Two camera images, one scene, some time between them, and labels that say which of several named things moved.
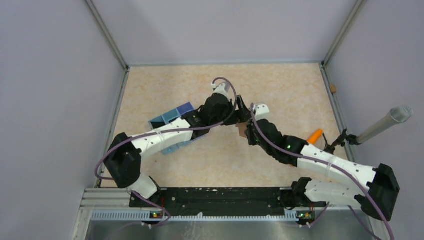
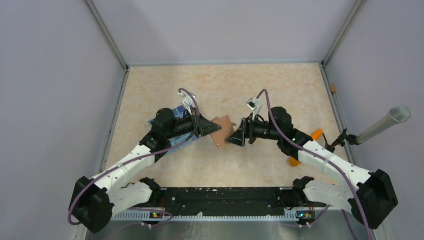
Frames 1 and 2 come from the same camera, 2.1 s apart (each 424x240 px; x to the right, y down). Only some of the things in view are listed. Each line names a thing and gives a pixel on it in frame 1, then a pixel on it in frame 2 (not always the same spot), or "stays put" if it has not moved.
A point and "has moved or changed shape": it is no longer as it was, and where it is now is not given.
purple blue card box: (184, 108) has moved or changed shape
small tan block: (333, 88) stays put
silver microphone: (397, 114) stays put
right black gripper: (249, 133) to (238, 137)
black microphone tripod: (352, 139) stays put
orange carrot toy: (315, 136) stays put
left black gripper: (242, 115) to (206, 127)
